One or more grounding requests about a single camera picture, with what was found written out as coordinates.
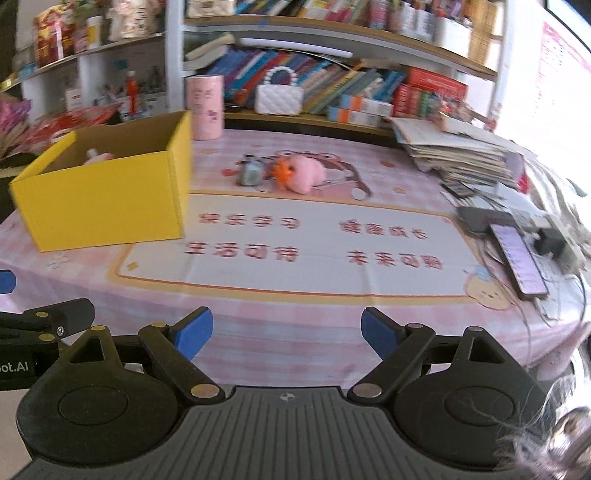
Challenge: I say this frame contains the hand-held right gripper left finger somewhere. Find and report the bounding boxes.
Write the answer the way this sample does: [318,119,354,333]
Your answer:
[65,306,226,404]

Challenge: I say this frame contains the orange and white boxes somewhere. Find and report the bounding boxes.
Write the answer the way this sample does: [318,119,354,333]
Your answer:
[327,93,396,128]

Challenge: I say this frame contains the stack of notebooks and papers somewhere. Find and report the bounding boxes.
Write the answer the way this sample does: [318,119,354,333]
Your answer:
[389,115,539,191]

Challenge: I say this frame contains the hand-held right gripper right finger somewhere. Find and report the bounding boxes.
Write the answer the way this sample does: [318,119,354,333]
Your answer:
[346,306,509,404]

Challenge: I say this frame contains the white power strip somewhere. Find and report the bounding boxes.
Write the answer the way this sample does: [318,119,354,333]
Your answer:
[521,213,586,274]

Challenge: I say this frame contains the grey fuzzy fur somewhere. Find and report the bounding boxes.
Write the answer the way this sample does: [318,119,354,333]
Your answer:
[496,346,591,480]

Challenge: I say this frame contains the snack packets on shelf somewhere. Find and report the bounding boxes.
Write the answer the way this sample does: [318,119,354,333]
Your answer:
[33,1,105,64]

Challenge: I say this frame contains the pink plush toy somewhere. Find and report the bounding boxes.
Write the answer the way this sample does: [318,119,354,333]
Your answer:
[276,154,327,195]

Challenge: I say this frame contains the red patterned packets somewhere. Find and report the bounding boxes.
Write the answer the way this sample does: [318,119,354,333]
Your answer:
[0,98,124,160]

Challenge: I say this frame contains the yellow cardboard box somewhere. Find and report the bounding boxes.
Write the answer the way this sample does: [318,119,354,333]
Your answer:
[9,110,195,254]

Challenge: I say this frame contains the row of colourful books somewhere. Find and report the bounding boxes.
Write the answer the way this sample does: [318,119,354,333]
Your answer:
[203,46,408,117]

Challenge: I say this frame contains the pink cylindrical container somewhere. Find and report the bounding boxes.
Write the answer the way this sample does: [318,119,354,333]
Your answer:
[185,74,226,142]

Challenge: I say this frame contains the red book boxes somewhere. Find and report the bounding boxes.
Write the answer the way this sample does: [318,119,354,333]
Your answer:
[392,67,468,124]

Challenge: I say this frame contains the large dark smartphone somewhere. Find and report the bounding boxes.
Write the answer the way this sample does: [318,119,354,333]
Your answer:
[457,206,519,239]

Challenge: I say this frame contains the black charger plug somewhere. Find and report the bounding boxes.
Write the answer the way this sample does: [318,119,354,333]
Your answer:
[537,227,567,256]

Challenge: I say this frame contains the pink wall chart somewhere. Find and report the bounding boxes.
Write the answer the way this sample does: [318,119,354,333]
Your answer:
[536,21,591,144]

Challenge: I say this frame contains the white storage box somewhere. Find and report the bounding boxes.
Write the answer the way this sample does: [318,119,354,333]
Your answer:
[433,15,475,52]

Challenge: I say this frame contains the wooden bookshelf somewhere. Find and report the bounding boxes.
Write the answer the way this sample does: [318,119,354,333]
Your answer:
[164,0,513,139]

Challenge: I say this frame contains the red bottle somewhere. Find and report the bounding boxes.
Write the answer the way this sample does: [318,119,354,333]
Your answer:
[124,70,140,117]

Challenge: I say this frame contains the smartphone with lit screen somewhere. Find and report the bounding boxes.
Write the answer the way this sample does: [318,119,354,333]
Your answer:
[488,222,551,301]

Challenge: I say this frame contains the pink white small toy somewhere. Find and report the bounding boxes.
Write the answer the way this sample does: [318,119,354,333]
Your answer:
[82,148,116,167]

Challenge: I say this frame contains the grey plush toy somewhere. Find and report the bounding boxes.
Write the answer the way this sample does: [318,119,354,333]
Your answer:
[235,154,269,188]

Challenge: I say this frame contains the small black smartphone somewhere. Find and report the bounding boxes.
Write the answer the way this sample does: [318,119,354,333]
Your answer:
[440,181,477,200]

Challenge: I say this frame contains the orange star hair clip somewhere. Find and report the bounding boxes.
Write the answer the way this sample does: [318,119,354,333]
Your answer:
[271,158,295,186]

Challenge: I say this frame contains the white quilted handbag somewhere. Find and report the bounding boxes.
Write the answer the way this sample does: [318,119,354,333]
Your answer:
[254,65,305,116]

